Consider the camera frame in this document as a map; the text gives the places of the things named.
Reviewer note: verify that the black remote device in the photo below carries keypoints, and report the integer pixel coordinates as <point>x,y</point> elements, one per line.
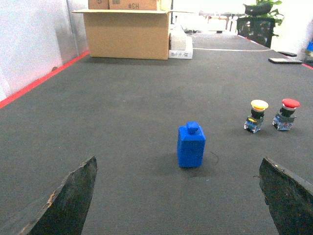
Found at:
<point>288,54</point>

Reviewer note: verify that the black office chair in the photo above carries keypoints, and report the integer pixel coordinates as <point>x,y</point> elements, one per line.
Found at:
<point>245,29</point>

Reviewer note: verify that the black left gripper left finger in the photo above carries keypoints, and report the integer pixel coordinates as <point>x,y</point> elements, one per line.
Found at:
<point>66,209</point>

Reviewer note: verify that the white foam block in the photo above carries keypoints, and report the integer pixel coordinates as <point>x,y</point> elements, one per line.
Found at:
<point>177,38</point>

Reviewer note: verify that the black phone on table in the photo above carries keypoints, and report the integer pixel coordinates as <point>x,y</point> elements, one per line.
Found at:
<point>284,61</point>

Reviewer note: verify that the green potted plant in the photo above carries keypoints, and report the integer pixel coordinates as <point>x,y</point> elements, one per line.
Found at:
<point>270,16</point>

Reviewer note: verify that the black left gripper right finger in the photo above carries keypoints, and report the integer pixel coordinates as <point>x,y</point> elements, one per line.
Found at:
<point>289,198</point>

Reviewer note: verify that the yellow mushroom push button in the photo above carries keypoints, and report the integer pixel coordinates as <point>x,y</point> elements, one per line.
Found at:
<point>254,121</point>

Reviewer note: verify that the blue block part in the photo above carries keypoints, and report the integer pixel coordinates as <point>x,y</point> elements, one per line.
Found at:
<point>191,145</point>

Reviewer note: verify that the large cardboard box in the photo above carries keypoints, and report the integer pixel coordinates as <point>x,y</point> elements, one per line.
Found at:
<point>130,34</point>

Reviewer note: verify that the red mushroom push button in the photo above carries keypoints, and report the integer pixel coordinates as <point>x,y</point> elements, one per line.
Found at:
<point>284,119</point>

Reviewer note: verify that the upper cardboard box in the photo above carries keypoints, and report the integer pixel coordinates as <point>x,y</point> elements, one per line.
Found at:
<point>155,5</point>

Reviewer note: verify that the white flat box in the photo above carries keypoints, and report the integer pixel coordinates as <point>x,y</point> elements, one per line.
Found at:
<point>183,54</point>

